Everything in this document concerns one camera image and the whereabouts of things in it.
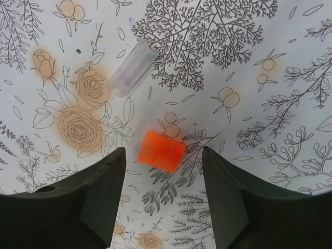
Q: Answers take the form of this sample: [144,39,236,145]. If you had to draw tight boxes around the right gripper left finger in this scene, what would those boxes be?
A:
[1,148,126,248]

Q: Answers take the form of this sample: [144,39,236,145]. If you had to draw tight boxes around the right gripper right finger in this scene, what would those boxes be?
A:
[202,147,331,248]

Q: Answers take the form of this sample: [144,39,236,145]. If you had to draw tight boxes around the transparent pen cap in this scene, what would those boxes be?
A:
[107,39,158,98]

